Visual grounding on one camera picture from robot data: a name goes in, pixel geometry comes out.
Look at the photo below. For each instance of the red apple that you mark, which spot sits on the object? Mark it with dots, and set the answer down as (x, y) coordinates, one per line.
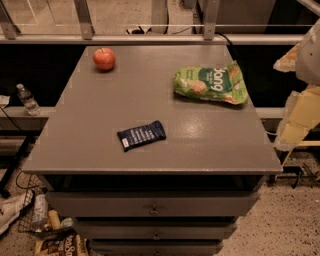
(104, 59)

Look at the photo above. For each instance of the black wire basket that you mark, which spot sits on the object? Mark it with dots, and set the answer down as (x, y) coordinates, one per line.
(56, 226)

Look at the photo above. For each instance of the white crumpled bag on floor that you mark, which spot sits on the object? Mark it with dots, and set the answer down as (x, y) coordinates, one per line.
(10, 209)

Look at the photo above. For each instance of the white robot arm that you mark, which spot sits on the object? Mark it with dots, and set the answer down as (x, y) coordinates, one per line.
(304, 58)

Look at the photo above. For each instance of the green snack chip bag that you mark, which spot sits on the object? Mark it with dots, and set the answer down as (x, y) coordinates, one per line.
(212, 84)

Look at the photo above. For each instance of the grey drawer cabinet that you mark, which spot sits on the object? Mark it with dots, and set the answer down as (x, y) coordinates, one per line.
(175, 197)

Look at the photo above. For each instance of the metal railing frame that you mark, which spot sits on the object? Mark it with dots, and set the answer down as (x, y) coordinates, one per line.
(159, 22)

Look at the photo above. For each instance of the clear plastic water bottle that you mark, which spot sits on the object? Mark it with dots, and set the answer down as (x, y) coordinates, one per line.
(28, 100)

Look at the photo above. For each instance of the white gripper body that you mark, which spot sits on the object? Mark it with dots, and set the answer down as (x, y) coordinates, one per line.
(309, 61)

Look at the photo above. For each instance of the brown snack bag on floor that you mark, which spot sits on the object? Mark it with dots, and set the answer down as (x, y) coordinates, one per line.
(71, 245)

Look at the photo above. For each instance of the dark blue rxbar wrapper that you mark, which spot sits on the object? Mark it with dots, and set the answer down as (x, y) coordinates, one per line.
(142, 135)

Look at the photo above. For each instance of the plastic bottle in basket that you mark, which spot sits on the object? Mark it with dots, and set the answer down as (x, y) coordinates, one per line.
(40, 213)

